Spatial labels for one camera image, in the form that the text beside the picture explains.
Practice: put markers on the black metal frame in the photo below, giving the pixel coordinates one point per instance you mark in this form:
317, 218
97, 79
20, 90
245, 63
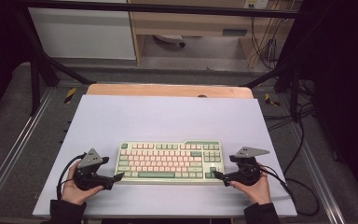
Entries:
155, 8

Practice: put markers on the green and cream keyboard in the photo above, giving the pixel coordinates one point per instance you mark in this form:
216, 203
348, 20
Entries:
167, 174

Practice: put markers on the white cabinet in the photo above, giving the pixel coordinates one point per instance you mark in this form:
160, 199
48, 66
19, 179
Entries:
80, 34

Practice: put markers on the white chair base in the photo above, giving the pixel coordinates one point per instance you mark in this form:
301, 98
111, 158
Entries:
169, 39

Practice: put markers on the wooden table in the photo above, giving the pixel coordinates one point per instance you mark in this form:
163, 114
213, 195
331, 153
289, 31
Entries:
155, 90

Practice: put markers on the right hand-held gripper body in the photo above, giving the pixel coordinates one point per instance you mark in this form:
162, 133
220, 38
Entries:
248, 171

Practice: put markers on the light wooden desk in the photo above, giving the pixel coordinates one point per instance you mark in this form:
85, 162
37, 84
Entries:
183, 26

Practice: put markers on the aluminium floor rail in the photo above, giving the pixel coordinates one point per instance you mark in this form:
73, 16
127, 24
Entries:
15, 152
320, 174

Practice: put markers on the white wall socket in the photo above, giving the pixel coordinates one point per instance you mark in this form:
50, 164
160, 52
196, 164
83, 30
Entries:
256, 3

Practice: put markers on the person's left hand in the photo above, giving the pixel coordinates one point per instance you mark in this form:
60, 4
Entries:
73, 194

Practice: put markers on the yellow black tape strip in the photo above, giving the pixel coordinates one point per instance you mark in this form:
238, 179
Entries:
271, 100
70, 95

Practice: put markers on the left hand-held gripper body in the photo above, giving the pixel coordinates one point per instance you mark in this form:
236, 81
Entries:
90, 160

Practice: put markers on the black curtain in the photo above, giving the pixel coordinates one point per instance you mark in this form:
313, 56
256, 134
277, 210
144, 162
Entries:
345, 77
0, 46

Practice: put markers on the person's right hand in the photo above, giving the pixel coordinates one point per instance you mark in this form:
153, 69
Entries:
259, 194

